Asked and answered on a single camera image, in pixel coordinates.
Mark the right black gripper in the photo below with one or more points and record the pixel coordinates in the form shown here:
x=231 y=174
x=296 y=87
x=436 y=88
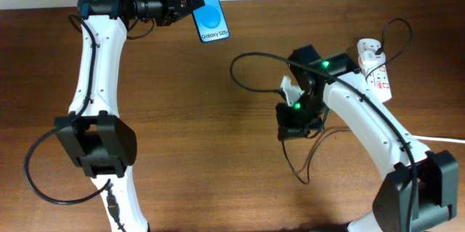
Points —
x=290 y=130

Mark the blue Galaxy smartphone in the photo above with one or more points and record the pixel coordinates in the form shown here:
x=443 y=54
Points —
x=210 y=22

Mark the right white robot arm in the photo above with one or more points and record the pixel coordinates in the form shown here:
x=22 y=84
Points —
x=420 y=187

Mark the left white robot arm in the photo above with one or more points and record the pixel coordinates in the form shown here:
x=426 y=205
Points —
x=93 y=135

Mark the white USB charger plug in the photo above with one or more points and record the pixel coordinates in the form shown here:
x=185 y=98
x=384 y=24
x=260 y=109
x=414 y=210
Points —
x=369 y=59

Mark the white power strip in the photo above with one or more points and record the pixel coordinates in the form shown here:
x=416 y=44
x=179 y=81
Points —
x=377 y=80

